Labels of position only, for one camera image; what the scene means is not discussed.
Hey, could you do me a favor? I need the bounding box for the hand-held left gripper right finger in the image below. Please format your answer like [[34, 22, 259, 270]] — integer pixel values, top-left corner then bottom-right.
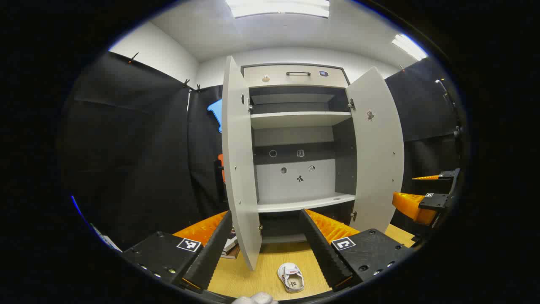
[[299, 209, 412, 293]]

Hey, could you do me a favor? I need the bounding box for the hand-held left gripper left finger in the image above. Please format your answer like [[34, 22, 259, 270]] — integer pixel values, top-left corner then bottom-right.
[[121, 210, 233, 292]]

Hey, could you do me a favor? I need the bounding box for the white canvas shoe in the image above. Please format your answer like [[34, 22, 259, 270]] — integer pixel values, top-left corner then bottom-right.
[[277, 263, 304, 293]]

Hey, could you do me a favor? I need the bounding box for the grey cabinet door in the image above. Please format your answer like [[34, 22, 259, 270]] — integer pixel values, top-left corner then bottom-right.
[[221, 56, 263, 271], [346, 67, 405, 233]]

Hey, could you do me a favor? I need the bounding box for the grey shoe cabinet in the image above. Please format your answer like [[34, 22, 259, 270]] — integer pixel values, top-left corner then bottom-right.
[[241, 63, 357, 245]]

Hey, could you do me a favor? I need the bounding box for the grey cabinet drawer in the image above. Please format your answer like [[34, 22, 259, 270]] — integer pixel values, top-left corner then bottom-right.
[[243, 65, 348, 88]]

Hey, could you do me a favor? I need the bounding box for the white portrait book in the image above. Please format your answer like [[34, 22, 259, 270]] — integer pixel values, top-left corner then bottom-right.
[[224, 230, 239, 254]]

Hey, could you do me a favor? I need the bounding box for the black backdrop cloth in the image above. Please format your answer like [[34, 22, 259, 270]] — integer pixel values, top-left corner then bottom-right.
[[61, 51, 467, 250]]

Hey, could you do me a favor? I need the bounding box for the dark cable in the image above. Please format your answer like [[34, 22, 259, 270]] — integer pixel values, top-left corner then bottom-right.
[[435, 79, 463, 140]]

